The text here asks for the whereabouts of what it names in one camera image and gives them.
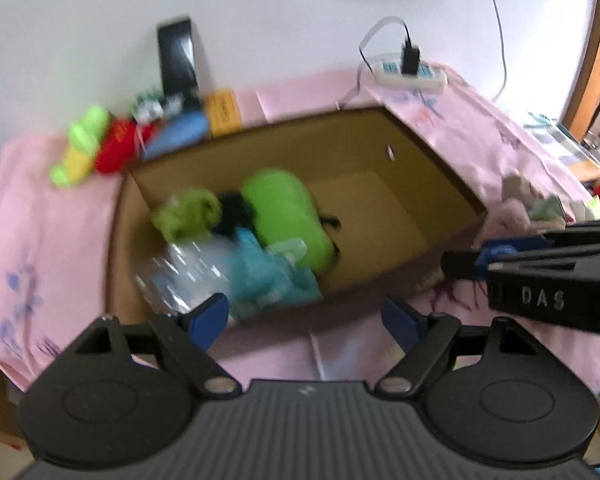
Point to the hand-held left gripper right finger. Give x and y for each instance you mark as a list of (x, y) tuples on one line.
[(400, 319)]

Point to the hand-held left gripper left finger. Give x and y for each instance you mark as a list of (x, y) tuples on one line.
[(210, 315)]

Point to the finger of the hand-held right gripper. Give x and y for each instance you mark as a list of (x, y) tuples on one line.
[(462, 265), (555, 242)]

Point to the clear plastic bag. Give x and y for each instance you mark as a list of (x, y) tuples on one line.
[(185, 272)]

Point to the teal plush toy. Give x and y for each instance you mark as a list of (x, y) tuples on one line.
[(265, 280)]

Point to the brown cardboard box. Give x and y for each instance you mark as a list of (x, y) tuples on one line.
[(380, 210)]

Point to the olive green plush toy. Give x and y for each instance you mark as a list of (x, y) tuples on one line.
[(187, 212)]

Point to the black soft item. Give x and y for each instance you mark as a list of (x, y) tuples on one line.
[(235, 212)]

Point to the large green plush toy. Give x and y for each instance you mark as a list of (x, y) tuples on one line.
[(285, 210)]

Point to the grey plush toy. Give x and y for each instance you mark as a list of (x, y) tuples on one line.
[(517, 187)]

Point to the plaid cloth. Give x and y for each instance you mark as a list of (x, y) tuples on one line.
[(555, 140)]

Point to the pink printed bedsheet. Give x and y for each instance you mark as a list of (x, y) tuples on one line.
[(45, 235)]

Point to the blue glasses case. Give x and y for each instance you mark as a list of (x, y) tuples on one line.
[(180, 132)]

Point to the white power strip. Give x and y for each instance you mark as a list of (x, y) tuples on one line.
[(420, 80)]

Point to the red plush toy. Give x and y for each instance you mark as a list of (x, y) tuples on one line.
[(120, 147)]

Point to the yellow booklet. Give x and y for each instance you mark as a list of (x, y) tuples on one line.
[(224, 112)]

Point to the green and yellow plush toy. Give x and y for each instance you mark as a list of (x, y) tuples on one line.
[(80, 150)]

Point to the black charger plug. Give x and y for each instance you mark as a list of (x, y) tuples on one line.
[(410, 60)]

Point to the dark phone stand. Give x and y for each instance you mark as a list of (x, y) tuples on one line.
[(187, 102)]

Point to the panda plush toy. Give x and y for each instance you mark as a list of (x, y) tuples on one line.
[(150, 107)]

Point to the black smartphone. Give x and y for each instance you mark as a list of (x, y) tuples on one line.
[(177, 57)]

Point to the wooden door frame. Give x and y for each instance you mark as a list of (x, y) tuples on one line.
[(592, 50)]

